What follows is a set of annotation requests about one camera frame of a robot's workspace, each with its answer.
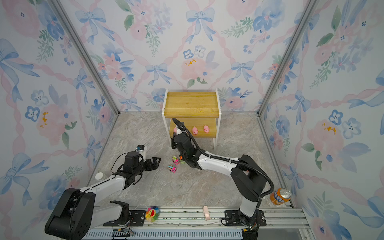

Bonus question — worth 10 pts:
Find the pink eraser block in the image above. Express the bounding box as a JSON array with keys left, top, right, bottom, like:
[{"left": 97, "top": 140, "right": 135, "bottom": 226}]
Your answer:
[{"left": 203, "top": 206, "right": 211, "bottom": 221}]

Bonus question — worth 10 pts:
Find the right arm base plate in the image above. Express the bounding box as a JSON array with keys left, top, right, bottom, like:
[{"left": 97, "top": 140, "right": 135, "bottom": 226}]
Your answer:
[{"left": 222, "top": 210, "right": 267, "bottom": 227}]

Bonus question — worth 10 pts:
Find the rainbow flower plush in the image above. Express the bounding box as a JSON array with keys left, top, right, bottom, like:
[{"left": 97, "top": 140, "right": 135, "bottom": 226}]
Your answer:
[{"left": 145, "top": 206, "right": 160, "bottom": 222}]

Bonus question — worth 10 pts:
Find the orange soda can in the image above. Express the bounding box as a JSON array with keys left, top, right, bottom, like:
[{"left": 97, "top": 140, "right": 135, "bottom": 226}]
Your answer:
[{"left": 270, "top": 188, "right": 292, "bottom": 205}]

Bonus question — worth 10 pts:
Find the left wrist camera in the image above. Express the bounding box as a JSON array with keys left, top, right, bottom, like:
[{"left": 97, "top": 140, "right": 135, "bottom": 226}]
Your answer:
[{"left": 136, "top": 145, "right": 146, "bottom": 161}]

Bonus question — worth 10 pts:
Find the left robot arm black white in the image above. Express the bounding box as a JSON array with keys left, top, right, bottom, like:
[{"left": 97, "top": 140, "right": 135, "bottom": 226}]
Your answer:
[{"left": 45, "top": 150, "right": 161, "bottom": 240}]

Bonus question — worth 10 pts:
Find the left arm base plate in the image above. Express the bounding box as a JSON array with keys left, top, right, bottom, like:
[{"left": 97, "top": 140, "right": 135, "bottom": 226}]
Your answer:
[{"left": 103, "top": 210, "right": 146, "bottom": 227}]

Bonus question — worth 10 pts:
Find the white wood two-tier shelf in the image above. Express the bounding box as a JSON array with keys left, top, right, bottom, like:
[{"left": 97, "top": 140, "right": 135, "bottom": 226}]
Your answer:
[{"left": 162, "top": 90, "right": 222, "bottom": 150}]

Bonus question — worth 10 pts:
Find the pink green toy truck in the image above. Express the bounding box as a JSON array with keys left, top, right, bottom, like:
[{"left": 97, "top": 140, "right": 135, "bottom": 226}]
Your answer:
[{"left": 172, "top": 156, "right": 180, "bottom": 165}]

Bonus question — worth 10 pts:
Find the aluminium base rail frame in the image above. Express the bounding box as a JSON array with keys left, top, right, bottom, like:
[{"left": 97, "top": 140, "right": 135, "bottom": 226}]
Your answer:
[{"left": 53, "top": 203, "right": 314, "bottom": 240}]

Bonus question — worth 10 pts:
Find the orange green toy truck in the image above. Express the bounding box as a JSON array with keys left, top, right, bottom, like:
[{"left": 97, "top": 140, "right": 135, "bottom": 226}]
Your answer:
[{"left": 180, "top": 155, "right": 186, "bottom": 164}]

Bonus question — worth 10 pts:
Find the pink teal toy truck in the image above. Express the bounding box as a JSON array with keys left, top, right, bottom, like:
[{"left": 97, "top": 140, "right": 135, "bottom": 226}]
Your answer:
[{"left": 168, "top": 165, "right": 177, "bottom": 173}]

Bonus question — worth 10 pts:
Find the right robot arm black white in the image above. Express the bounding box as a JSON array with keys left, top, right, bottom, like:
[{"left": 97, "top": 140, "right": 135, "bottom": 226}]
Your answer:
[{"left": 171, "top": 118, "right": 275, "bottom": 227}]

